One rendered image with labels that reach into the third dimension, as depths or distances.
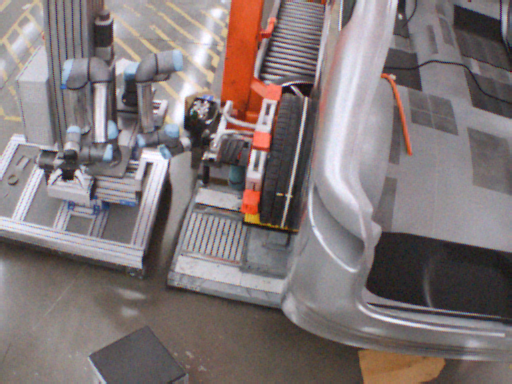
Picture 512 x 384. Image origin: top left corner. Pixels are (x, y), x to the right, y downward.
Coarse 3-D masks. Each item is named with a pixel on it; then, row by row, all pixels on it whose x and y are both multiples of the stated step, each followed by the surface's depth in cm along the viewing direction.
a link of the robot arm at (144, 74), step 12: (144, 60) 264; (144, 72) 265; (144, 84) 268; (144, 96) 271; (144, 108) 274; (144, 120) 277; (144, 132) 280; (156, 132) 284; (144, 144) 282; (156, 144) 285
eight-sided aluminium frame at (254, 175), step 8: (264, 104) 279; (272, 104) 280; (264, 112) 276; (272, 112) 276; (272, 120) 307; (256, 128) 267; (264, 128) 268; (272, 128) 314; (272, 136) 317; (264, 152) 268; (248, 168) 270; (256, 168) 318; (264, 168) 318; (248, 176) 268; (256, 176) 268; (248, 184) 272; (256, 184) 271
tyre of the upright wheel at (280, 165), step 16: (288, 96) 279; (288, 112) 268; (288, 128) 264; (304, 128) 264; (272, 144) 264; (288, 144) 262; (304, 144) 262; (272, 160) 262; (288, 160) 261; (304, 160) 261; (272, 176) 263; (288, 176) 263; (304, 176) 262; (272, 192) 267; (272, 208) 273; (288, 208) 271; (272, 224) 287; (288, 224) 282
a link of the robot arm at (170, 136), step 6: (168, 126) 285; (174, 126) 285; (162, 132) 285; (168, 132) 283; (174, 132) 283; (162, 138) 284; (168, 138) 285; (174, 138) 286; (162, 144) 286; (168, 144) 289; (174, 144) 289
